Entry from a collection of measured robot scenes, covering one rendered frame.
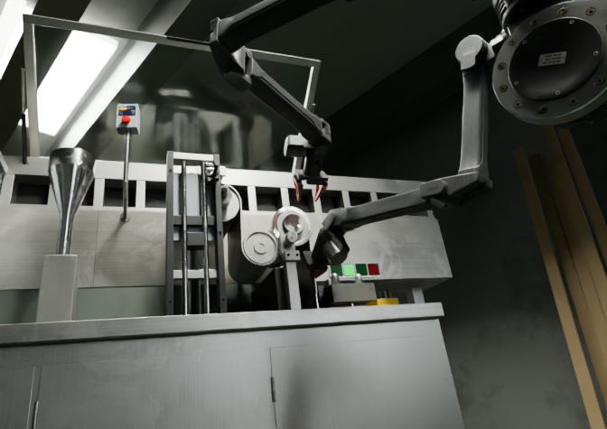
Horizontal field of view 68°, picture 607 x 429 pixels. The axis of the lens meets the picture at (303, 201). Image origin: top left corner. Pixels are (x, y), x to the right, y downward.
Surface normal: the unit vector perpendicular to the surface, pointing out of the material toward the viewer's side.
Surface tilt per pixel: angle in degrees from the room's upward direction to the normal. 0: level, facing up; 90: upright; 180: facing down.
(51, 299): 90
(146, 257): 90
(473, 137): 86
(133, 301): 90
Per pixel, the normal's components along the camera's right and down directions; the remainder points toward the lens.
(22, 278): 0.33, -0.43
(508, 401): -0.72, -0.21
